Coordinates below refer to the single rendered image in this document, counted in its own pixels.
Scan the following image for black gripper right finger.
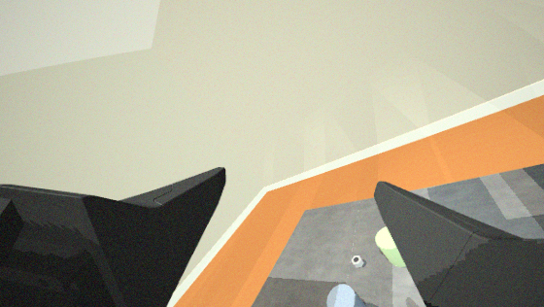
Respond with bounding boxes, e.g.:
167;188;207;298
374;181;544;307

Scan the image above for light green cylinder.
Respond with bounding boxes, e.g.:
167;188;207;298
376;227;406;267

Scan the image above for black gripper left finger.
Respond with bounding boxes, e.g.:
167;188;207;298
0;167;226;307

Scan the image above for light blue cylinder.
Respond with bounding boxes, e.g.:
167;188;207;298
326;284;367;307

